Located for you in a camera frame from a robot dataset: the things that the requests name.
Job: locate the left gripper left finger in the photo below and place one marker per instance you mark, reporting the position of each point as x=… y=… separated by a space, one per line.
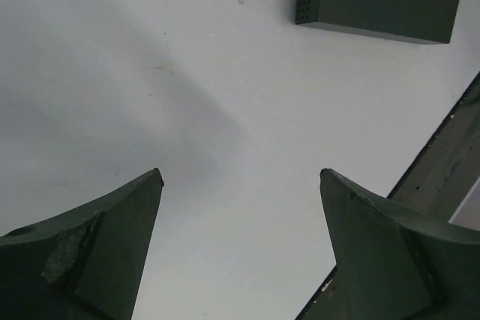
x=86 y=263

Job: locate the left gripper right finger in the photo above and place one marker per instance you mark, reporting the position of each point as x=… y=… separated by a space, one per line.
x=396 y=263

